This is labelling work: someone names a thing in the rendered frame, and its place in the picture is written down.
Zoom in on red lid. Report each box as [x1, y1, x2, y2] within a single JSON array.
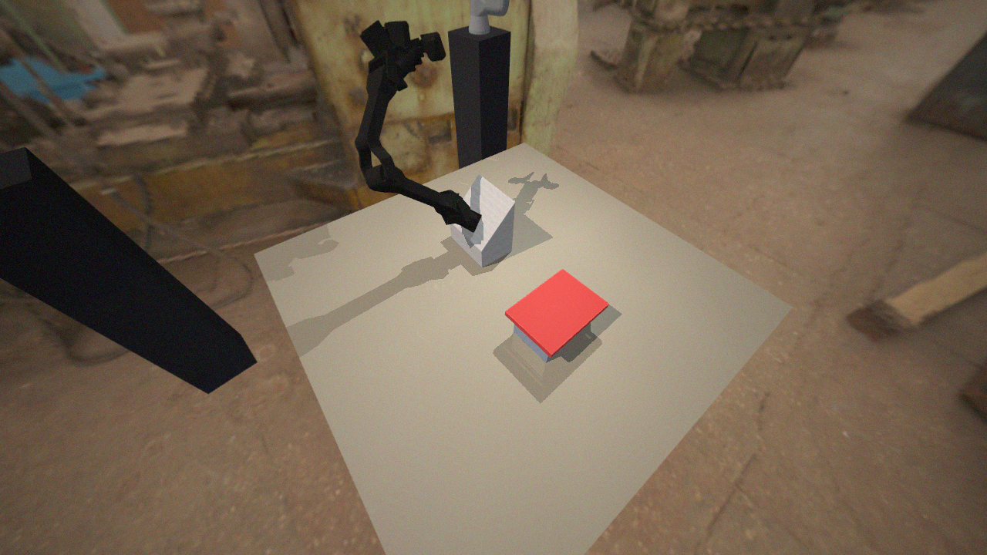
[[505, 269, 609, 358]]

